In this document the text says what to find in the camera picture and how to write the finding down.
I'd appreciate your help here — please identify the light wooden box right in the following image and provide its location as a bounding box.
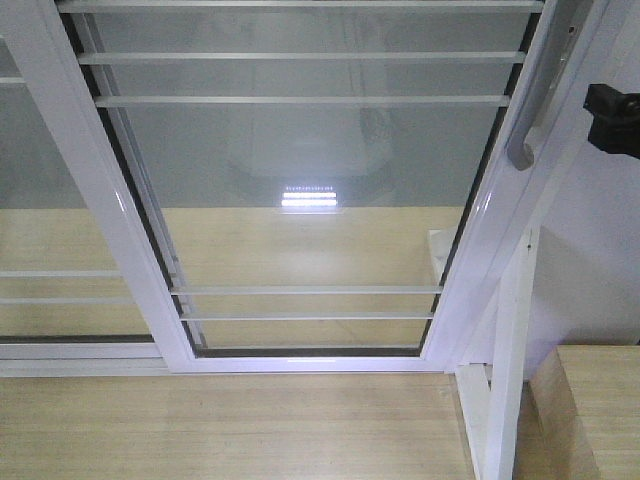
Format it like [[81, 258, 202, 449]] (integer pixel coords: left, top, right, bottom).
[[513, 345, 639, 479]]

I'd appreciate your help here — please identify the white framed sliding glass door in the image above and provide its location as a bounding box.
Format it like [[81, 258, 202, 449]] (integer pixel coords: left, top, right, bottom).
[[14, 0, 614, 376]]

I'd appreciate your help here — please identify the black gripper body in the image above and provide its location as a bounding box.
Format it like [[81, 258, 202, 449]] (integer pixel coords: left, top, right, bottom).
[[583, 84, 640, 159]]

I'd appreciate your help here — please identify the grey door handle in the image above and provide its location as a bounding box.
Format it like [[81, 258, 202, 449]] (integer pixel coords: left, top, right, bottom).
[[505, 1, 582, 171]]

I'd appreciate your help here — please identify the white door frame post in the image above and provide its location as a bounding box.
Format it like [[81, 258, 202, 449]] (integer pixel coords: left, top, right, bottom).
[[455, 226, 540, 479]]

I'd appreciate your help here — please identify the fixed white framed glass panel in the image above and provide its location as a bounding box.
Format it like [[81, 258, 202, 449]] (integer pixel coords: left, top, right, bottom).
[[1, 1, 190, 377]]

